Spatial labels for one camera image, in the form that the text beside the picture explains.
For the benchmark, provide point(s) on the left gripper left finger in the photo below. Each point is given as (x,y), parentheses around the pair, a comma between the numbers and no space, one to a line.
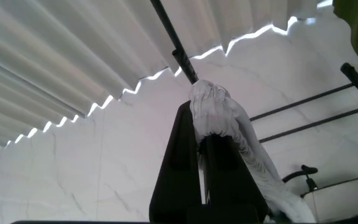
(176,180)

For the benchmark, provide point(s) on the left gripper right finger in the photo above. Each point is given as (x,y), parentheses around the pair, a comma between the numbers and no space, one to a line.
(232,186)

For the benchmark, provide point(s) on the pale grey garment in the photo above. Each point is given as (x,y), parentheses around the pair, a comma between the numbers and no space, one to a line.
(213,109)

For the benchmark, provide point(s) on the black clothes rack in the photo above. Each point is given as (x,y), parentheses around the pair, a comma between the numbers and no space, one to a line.
(182,59)

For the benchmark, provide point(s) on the white curtain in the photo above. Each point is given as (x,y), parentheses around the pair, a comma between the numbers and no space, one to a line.
(73,46)

